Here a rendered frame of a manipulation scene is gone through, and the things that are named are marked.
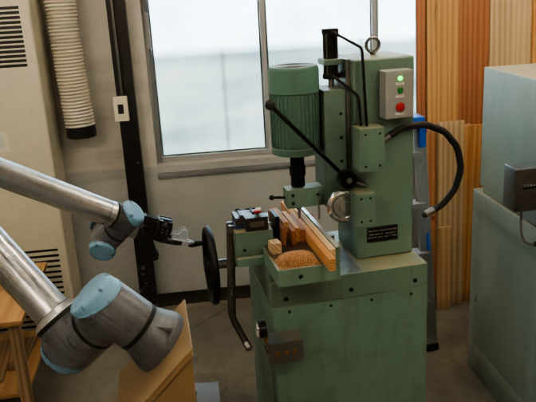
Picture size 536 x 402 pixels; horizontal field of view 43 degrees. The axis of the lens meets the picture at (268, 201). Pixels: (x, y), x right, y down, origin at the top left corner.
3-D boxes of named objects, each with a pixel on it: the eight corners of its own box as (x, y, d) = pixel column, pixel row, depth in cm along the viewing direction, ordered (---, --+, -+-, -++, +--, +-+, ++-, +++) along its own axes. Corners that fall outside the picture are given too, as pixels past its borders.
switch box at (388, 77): (379, 116, 237) (378, 69, 232) (406, 114, 239) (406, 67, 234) (385, 120, 231) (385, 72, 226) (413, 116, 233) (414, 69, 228)
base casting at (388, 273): (248, 262, 278) (246, 241, 275) (382, 244, 289) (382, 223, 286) (272, 309, 236) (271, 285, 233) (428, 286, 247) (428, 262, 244)
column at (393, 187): (337, 239, 272) (333, 54, 250) (390, 233, 276) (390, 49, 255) (356, 260, 251) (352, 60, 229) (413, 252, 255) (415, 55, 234)
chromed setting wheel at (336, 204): (325, 222, 244) (325, 189, 240) (359, 218, 246) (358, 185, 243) (328, 225, 241) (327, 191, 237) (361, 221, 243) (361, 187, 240)
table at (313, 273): (221, 231, 276) (219, 217, 274) (294, 222, 282) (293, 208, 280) (250, 292, 219) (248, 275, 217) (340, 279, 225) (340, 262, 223)
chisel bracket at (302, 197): (283, 207, 254) (282, 185, 252) (320, 203, 257) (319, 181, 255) (288, 213, 247) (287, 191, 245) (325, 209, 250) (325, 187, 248)
